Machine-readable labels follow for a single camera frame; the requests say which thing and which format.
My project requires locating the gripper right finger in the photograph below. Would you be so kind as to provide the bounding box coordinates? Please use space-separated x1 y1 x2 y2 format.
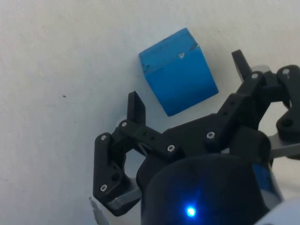
203 49 300 152

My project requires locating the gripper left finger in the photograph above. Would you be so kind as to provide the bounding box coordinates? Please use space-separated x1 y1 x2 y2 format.
93 91 186 217

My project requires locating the blue cube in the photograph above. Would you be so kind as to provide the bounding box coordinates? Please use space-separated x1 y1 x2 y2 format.
138 28 219 117

